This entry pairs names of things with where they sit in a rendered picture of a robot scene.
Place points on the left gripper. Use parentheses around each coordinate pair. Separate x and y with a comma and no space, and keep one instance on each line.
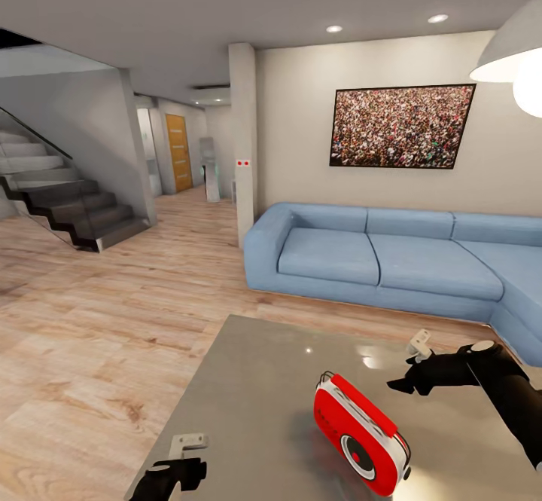
(192,470)

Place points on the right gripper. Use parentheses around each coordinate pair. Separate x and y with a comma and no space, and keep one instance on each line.
(424,376)

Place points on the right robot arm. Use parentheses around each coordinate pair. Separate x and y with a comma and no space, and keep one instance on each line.
(487,364)

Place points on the picture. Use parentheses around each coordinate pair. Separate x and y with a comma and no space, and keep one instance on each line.
(400,127)

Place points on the standing mirror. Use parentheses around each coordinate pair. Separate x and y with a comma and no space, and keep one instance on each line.
(209,170)

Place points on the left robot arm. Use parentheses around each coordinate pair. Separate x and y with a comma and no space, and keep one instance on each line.
(166,479)

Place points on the radio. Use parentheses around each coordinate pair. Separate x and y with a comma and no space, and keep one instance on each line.
(365,437)

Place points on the stairs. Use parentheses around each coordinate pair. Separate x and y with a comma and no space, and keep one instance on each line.
(39,180)

